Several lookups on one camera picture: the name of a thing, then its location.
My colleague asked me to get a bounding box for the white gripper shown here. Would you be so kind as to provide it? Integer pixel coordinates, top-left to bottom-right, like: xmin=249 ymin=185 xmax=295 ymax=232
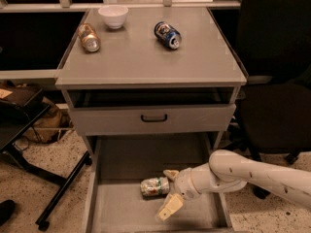
xmin=156 ymin=168 xmax=200 ymax=221

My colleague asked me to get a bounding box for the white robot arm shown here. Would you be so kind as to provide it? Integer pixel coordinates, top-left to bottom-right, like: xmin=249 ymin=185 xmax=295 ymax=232
xmin=156 ymin=150 xmax=311 ymax=221

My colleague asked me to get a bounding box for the grey open middle drawer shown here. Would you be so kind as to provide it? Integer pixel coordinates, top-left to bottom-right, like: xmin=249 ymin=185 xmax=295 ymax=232
xmin=82 ymin=133 xmax=233 ymax=233

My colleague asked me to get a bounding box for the grey top drawer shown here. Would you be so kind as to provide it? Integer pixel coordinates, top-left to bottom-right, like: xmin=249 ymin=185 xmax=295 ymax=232
xmin=70 ymin=104 xmax=235 ymax=136

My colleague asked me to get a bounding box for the grey drawer cabinet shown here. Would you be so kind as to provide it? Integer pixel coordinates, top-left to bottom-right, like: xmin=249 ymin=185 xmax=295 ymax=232
xmin=56 ymin=8 xmax=246 ymax=151

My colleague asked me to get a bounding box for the blue pepsi can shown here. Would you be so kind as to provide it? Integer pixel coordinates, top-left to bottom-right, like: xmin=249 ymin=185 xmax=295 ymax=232
xmin=154 ymin=21 xmax=182 ymax=50

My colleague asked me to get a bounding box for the gold soda can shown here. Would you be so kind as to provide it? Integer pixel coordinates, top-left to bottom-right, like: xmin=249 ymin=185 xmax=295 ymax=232
xmin=78 ymin=23 xmax=100 ymax=52

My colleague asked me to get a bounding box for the brown bag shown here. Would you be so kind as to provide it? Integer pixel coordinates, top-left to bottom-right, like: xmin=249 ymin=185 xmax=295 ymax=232
xmin=23 ymin=97 xmax=68 ymax=144

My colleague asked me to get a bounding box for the black shoe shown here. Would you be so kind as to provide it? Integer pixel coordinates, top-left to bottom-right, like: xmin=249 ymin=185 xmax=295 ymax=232
xmin=0 ymin=200 xmax=16 ymax=226

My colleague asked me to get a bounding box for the black side table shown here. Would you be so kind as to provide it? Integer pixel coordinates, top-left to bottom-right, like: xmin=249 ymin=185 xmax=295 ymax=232
xmin=0 ymin=84 xmax=93 ymax=232

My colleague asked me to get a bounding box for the white bowl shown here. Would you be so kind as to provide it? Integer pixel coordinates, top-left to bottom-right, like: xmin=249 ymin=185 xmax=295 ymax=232
xmin=98 ymin=5 xmax=129 ymax=29

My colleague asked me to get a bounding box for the black office chair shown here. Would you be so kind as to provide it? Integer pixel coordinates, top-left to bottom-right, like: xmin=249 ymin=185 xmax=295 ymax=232
xmin=213 ymin=0 xmax=311 ymax=200

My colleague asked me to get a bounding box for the white desk ledge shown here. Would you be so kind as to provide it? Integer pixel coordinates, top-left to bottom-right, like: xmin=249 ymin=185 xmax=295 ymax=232
xmin=0 ymin=0 xmax=240 ymax=13

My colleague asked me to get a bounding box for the black drawer handle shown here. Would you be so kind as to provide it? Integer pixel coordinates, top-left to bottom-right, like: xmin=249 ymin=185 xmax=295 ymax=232
xmin=140 ymin=114 xmax=168 ymax=123

